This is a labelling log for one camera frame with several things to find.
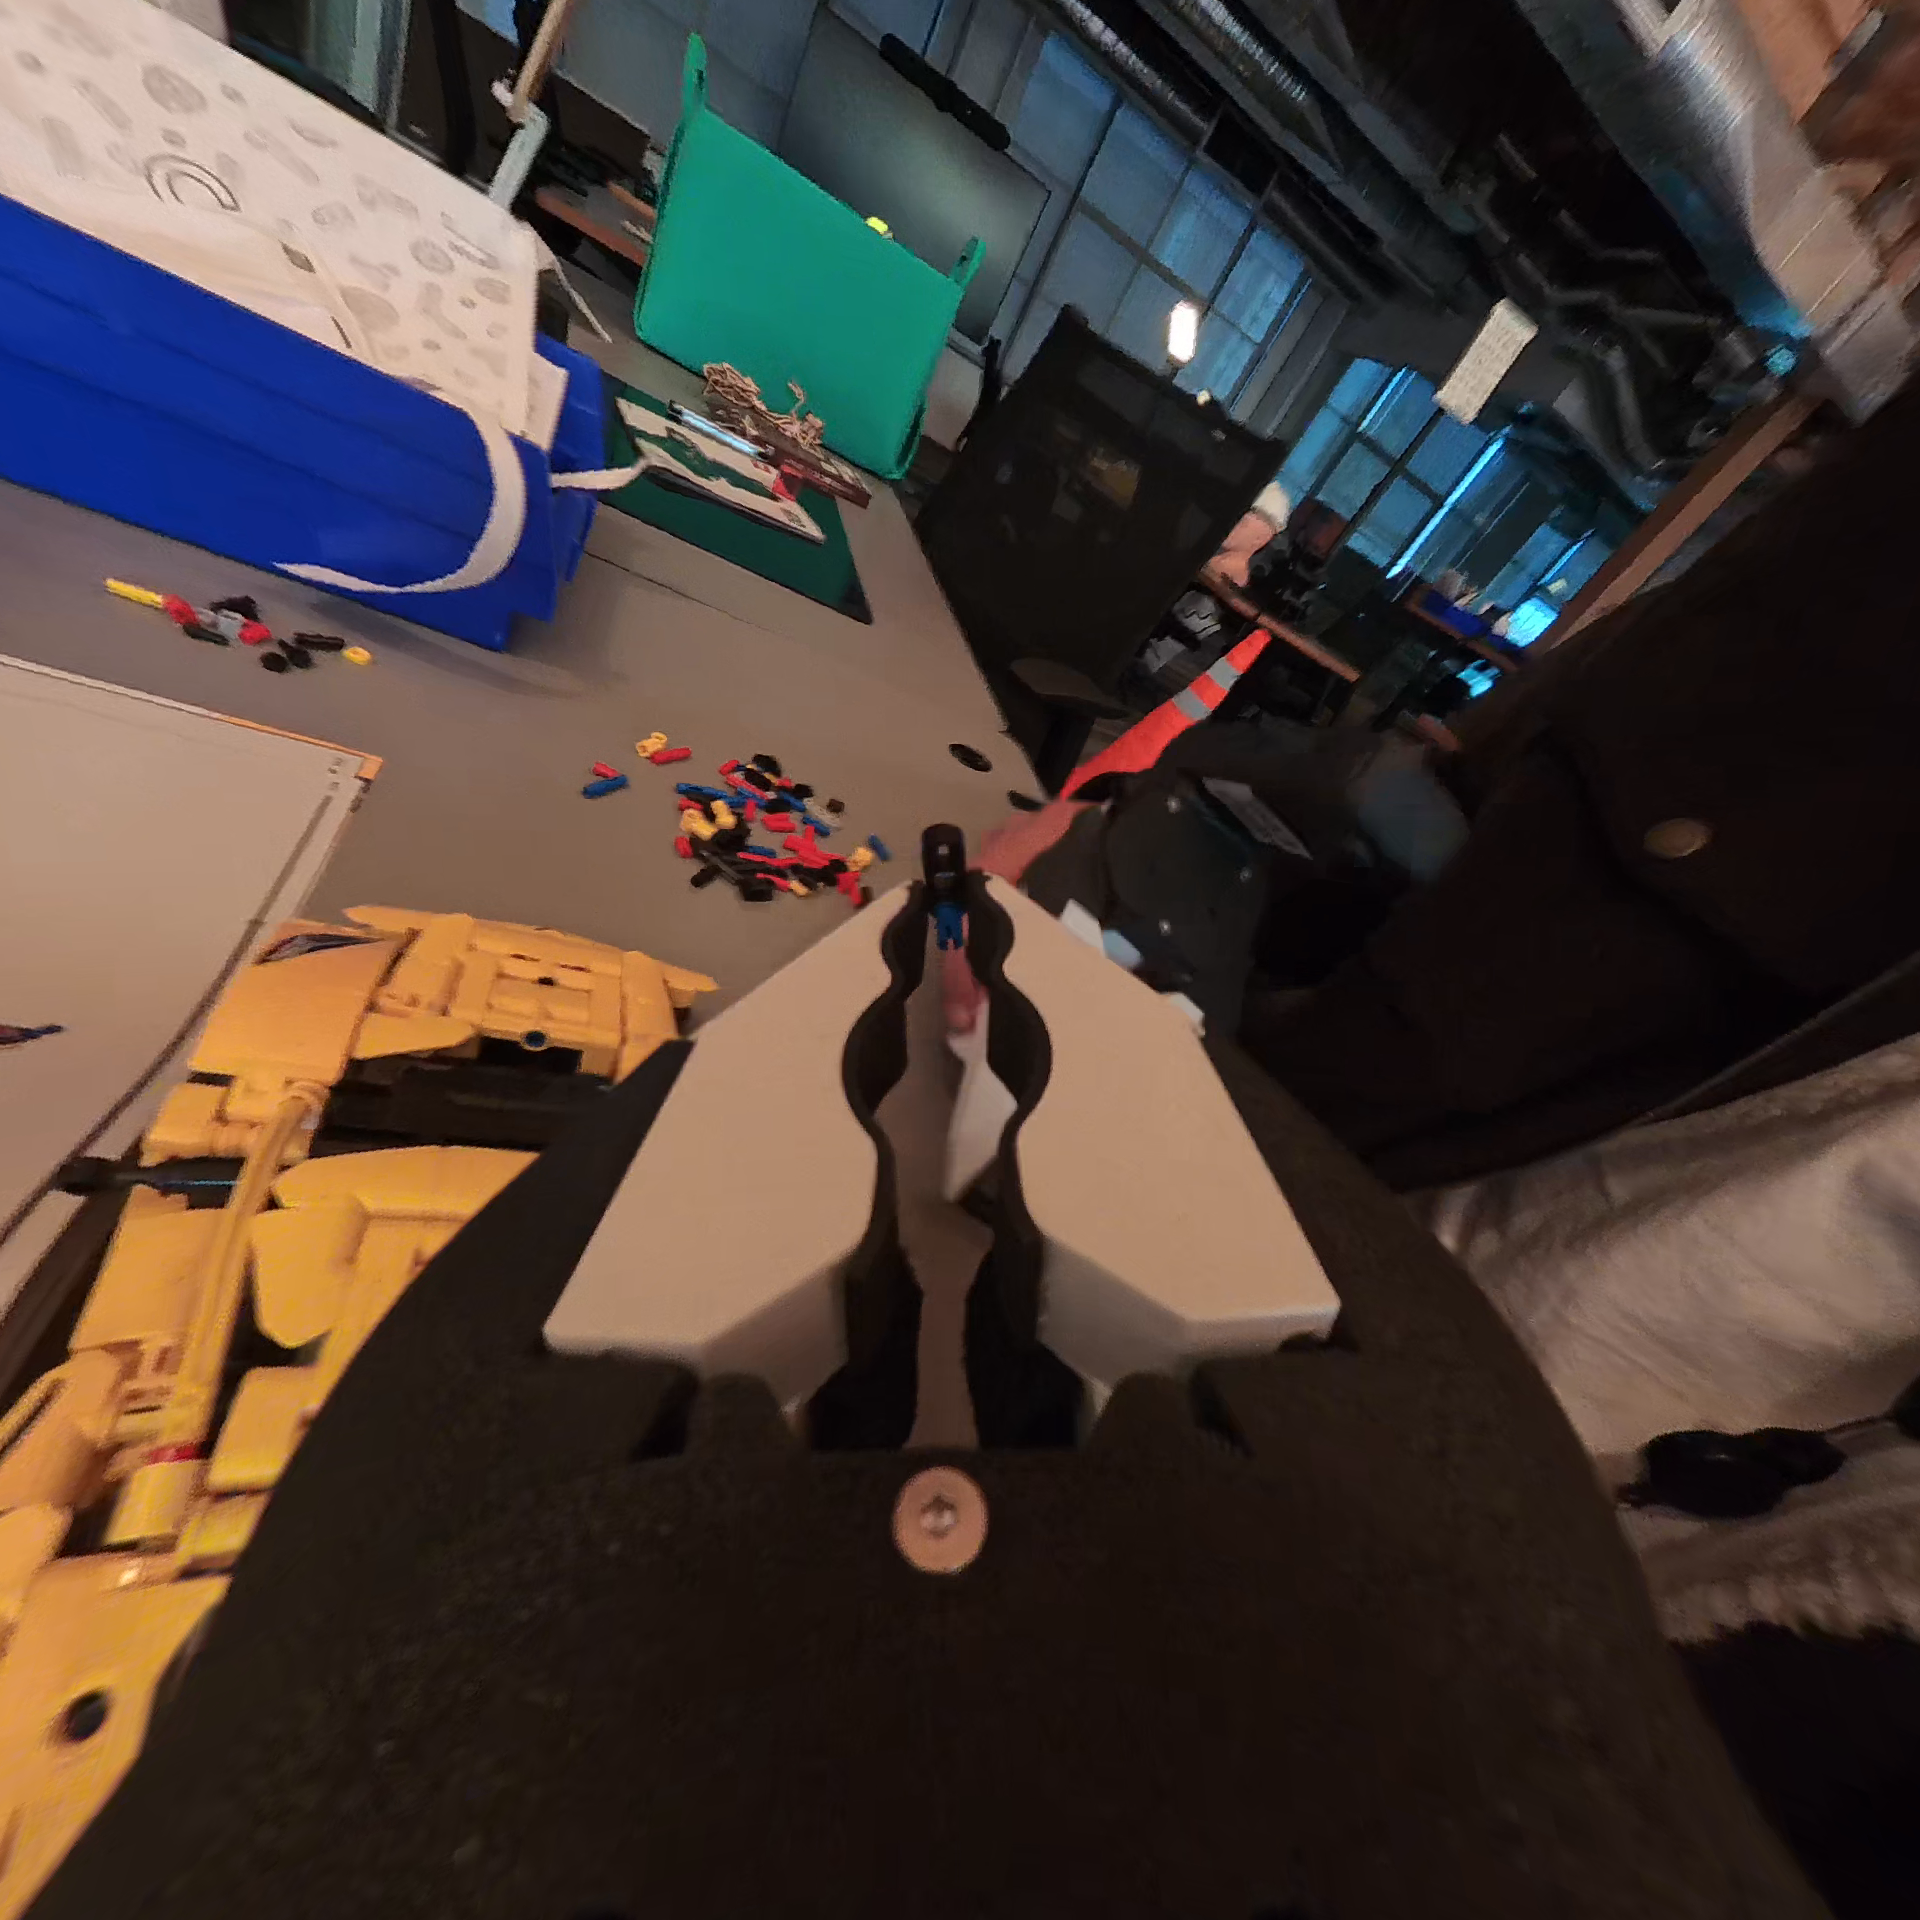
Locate white paper bag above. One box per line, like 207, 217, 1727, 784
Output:
0, 0, 652, 598

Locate person's right hand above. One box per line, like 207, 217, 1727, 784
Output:
974, 803, 1109, 888

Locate black mesh office chair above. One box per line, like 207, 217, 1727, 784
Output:
913, 308, 1297, 787

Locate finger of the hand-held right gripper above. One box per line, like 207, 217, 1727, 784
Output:
940, 1033, 1022, 1203

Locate white and green card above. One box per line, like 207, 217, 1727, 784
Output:
630, 419, 832, 546

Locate scattered black brick pins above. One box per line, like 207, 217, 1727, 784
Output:
184, 594, 349, 676

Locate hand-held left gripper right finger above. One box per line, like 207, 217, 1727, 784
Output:
970, 880, 1346, 1447

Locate grey ceiling ducts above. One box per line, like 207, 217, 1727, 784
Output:
1518, 0, 1894, 323

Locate green cutting mat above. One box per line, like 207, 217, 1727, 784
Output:
601, 383, 875, 629

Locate wooden puzzle pieces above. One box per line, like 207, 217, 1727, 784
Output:
699, 357, 832, 462

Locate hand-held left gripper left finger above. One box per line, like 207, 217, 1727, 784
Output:
546, 880, 924, 1447

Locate pile of mixed small bricks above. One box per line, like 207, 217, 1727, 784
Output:
582, 729, 890, 910

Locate instruction booklet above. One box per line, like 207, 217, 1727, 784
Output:
0, 652, 383, 1248

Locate wall display screen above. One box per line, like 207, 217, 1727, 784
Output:
778, 15, 1056, 351

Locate orange traffic cone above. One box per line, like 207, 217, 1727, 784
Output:
1056, 629, 1276, 806

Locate blue storage bin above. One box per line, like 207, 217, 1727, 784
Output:
0, 195, 608, 652

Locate yellow toy brick car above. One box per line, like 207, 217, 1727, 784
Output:
0, 903, 721, 1907

